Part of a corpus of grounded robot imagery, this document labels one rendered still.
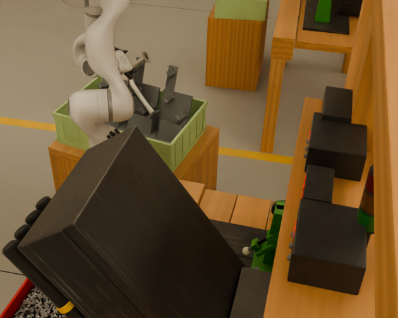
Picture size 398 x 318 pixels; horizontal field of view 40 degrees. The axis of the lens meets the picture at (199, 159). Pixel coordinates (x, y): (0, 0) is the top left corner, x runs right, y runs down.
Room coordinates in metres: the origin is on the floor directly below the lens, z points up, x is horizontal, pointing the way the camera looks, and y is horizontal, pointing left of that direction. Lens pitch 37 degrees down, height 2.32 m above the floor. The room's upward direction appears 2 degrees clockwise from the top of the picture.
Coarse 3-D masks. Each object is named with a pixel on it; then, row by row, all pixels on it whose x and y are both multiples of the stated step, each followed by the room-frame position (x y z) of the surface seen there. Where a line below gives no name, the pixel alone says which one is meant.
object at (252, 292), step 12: (240, 276) 0.95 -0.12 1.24; (252, 276) 0.95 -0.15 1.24; (264, 276) 0.95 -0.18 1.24; (240, 288) 0.91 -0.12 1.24; (252, 288) 0.91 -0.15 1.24; (264, 288) 0.91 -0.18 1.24; (240, 300) 0.87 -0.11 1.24; (252, 300) 0.87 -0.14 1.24; (264, 300) 0.87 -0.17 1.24; (240, 312) 0.83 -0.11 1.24; (252, 312) 0.83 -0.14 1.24
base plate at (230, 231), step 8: (216, 224) 1.50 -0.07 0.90; (224, 224) 1.50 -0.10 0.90; (232, 224) 1.50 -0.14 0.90; (224, 232) 1.45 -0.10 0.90; (232, 232) 1.45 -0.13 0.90; (240, 232) 1.46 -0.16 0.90; (248, 232) 1.46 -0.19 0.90; (256, 232) 1.46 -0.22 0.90; (264, 232) 1.46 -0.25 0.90; (232, 240) 1.41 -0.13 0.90; (240, 240) 1.41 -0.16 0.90; (248, 240) 1.42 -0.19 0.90; (232, 248) 1.37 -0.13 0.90; (240, 248) 1.38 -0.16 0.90; (240, 256) 1.34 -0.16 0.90; (248, 256) 1.34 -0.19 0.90; (248, 264) 1.30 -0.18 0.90
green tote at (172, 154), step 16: (96, 80) 2.48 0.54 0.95; (160, 96) 2.38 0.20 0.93; (64, 112) 2.21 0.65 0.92; (192, 112) 2.31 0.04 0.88; (64, 128) 2.12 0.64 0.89; (192, 128) 2.13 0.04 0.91; (80, 144) 2.09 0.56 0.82; (160, 144) 1.93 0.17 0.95; (176, 144) 1.97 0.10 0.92; (192, 144) 2.13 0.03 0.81; (176, 160) 1.97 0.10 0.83
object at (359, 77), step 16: (368, 0) 1.53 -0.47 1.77; (368, 16) 1.53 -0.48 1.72; (368, 32) 1.18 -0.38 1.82; (368, 48) 1.11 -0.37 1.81; (352, 64) 1.54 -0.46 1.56; (368, 64) 1.11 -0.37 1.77; (352, 80) 1.53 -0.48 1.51; (368, 80) 1.11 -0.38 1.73; (368, 96) 1.11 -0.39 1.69; (352, 112) 1.13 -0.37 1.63; (368, 112) 1.11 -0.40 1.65; (368, 128) 1.10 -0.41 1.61; (368, 144) 1.10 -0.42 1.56
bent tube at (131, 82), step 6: (144, 54) 2.30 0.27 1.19; (138, 60) 2.30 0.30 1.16; (144, 60) 2.29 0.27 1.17; (150, 60) 2.31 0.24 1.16; (132, 66) 2.30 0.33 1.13; (138, 66) 2.30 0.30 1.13; (132, 84) 2.27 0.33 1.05; (132, 90) 2.27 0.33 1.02; (138, 90) 2.26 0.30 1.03; (138, 96) 2.24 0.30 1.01; (144, 102) 2.22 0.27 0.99; (150, 108) 2.20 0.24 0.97
